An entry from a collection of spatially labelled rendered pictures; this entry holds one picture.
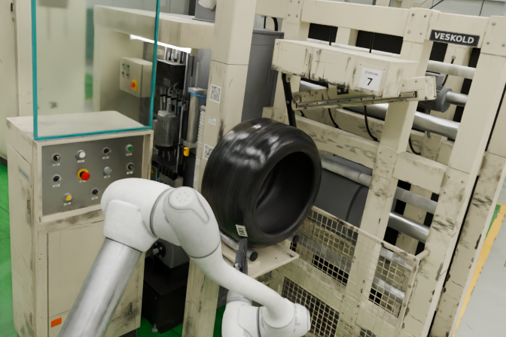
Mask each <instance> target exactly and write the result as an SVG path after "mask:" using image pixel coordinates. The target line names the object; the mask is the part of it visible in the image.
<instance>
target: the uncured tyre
mask: <svg viewBox="0 0 506 337"><path fill-rule="evenodd" d="M321 179H322V162H321V158H320V156H319V150H318V148H317V146H316V144H315V142H314V141H313V139H312V138H311V137H310V136H309V135H307V134H306V133H305V132H304V131H303V130H301V129H298V128H295V127H293V126H289V125H287V124H285V123H281V122H279V121H277V120H273V119H270V118H266V117H258V118H251V119H248V120H245V121H243V122H241V123H239V124H237V125H236V126H234V127H233V128H232V129H231V130H230V131H228V132H227V133H226V134H225V135H224V136H223V138H222V139H221V140H220V141H219V142H218V143H217V144H216V146H215V147H214V149H213V151H212V152H211V154H210V156H209V158H208V160H207V163H206V167H205V169H204V172H203V179H202V184H201V195H202V196H203V198H204V199H205V200H206V201H207V202H208V203H209V206H210V208H211V209H212V212H213V214H214V215H215V219H216V221H217V223H218V228H219V229H221V230H222V231H224V232H226V233H227V234H228V235H230V236H231V237H233V238H235V239H236V240H237V241H239V240H240V239H242V238H247V241H248V243H247V246H249V247H254V248H265V247H270V246H272V245H275V244H278V243H279V242H281V241H284V240H285V239H286V238H288V237H289V236H290V235H292V234H293V233H294V232H295V231H296V230H297V229H298V228H299V227H300V225H301V224H302V223H303V222H304V221H305V219H306V218H307V216H308V214H309V213H310V211H311V209H312V207H313V205H314V203H315V200H316V198H317V195H318V193H319V188H320V184H321ZM236 225H239V226H244V227H245V230H246V233H247V236H248V237H246V236H241V235H239V234H238V232H237V229H236Z"/></svg>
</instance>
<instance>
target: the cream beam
mask: <svg viewBox="0 0 506 337"><path fill-rule="evenodd" d="M418 64H419V63H418V62H414V61H410V60H405V59H398V58H394V57H389V56H382V55H377V54H373V53H365V52H361V51H357V50H350V49H346V48H341V47H334V46H329V45H325V44H317V43H313V42H308V41H292V40H283V39H276V40H275V46H274V51H273V61H272V66H271V69H272V70H275V71H280V72H284V73H287V74H292V75H295V76H298V77H304V78H307V79H310V80H315V81H318V82H322V83H327V84H330V85H333V86H336V87H342V88H345V89H348V90H353V91H356V92H360V93H365V94H368V95H371V96H376V97H380V98H390V97H398V96H399V93H400V91H401V85H402V82H403V79H406V78H412V77H415V76H416V71H417V68H418ZM362 67H365V68H372V69H375V70H379V71H383V72H382V76H381V80H380V83H379V89H378V92H377V91H374V90H369V89H365V88H362V87H359V86H358V85H359V81H360V77H361V70H362Z"/></svg>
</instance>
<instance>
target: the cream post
mask: <svg viewBox="0 0 506 337"><path fill-rule="evenodd" d="M256 1H257V0H217V5H216V12H215V26H214V34H213V42H212V55H211V62H210V70H209V84H208V92H207V99H206V112H205V120H204V128H203V142H202V149H201V158H200V170H199V178H198V185H197V192H198V193H200V194H201V184H202V179H203V172H204V169H205V167H206V163H207V159H204V158H203V153H204V145H205V144H207V145H209V146H211V147H215V146H216V144H217V143H218V142H219V141H220V140H221V139H222V138H223V136H224V135H225V134H226V133H227V132H228V131H230V130H231V129H232V128H233V127H234V126H236V125H237V124H239V123H241V117H242V106H243V100H244V94H245V83H246V77H247V71H248V60H249V54H250V48H251V37H252V31H253V25H254V18H255V8H256ZM211 84H213V85H216V86H218V87H221V97H220V104H219V103H217V102H213V101H211V100H209V96H210V89H211ZM209 117H212V118H214V119H216V122H215V125H213V124H211V123H209ZM218 291H219V284H216V283H215V282H214V281H212V280H211V279H210V278H208V277H207V276H206V275H205V274H204V273H203V272H202V271H201V269H200V268H199V267H198V265H197V264H196V263H195V262H194V261H193V260H192V259H191V258H190V265H189V272H188V280H187V293H186V301H185V308H184V323H183V330H182V337H213V331H214V325H215V314H216V308H217V302H218Z"/></svg>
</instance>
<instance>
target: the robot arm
mask: <svg viewBox="0 0 506 337"><path fill-rule="evenodd" d="M101 208H102V213H103V215H104V217H105V225H104V229H103V233H104V236H105V237H106V238H105V240H104V242H103V244H102V246H101V248H100V250H99V252H98V254H97V256H96V258H95V260H94V262H93V264H92V266H91V268H90V271H89V273H88V275H87V277H86V279H85V281H84V283H83V285H82V287H81V289H80V291H79V293H78V295H77V297H76V299H75V301H74V303H73V305H72V307H71V309H70V312H69V314H68V316H67V318H66V320H65V322H64V324H63V325H62V328H61V330H60V331H59V334H58V336H57V337H104V335H105V333H106V331H107V328H108V326H109V324H110V322H111V319H112V318H113V316H114V313H115V311H116V309H117V307H118V304H119V302H120V300H121V298H122V295H123V293H124V291H125V289H126V288H127V285H128V283H129V281H130V278H131V276H132V274H133V272H134V269H135V267H136V265H137V263H138V261H139V258H140V256H141V255H142V252H145V251H147V250H148V249H149V248H150V247H151V245H152V244H153V243H154V242H155V241H156V240H157V239H158V238H161V239H164V240H166V241H169V242H171V243H173V244H175V245H177V246H182V248H183V249H184V251H185V253H186V254H187V255H188V256H189V257H190V258H191V259H192V260H193V261H194V262H195V263H196V264H197V265H198V267H199V268H200V269H201V271H202V272H203V273H204V274H205V275H206V276H207V277H208V278H210V279H211V280H212V281H214V282H215V283H216V284H219V285H221V286H222V287H225V288H227V289H228V290H229V291H228V293H227V303H226V309H225V312H224V315H223V320H222V337H301V336H303V335H305V334H307V332H308V331H309V329H310V315H309V311H308V310H307V309H306V308H305V307H304V306H302V305H299V304H294V303H293V302H290V301H289V300H287V299H286V298H283V297H281V296H280V295H279V294H278V293H277V292H276V291H274V290H272V289H270V288H269V287H267V286H265V285H264V284H262V283H260V282H258V281H256V280H255V279H253V278H250V277H249V276H248V260H247V259H246V258H247V256H246V255H247V243H248V241H247V238H242V239H240V240H239V250H237V251H236V258H235V262H234V264H233V267H231V266H229V265H228V264H227V263H226V262H225V261H224V260H223V257H222V253H221V237H220V234H219V229H218V223H217V221H216V219H215V215H214V214H213V212H212V209H211V208H210V206H209V203H208V202H207V201H206V200H205V199H204V198H203V196H202V195H201V194H200V193H198V192H197V191H196V190H194V189H192V188H190V187H178V188H172V187H170V186H168V185H166V184H162V183H159V182H156V181H150V180H146V179H141V178H126V179H122V180H119V181H115V182H114V183H112V184H110V185H109V186H108V188H107V189H106V190H105V192H104V193H103V195H102V199H101ZM235 268H236V269H235ZM252 300H253V301H255V302H258V303H260V304H262V305H264V307H254V306H252Z"/></svg>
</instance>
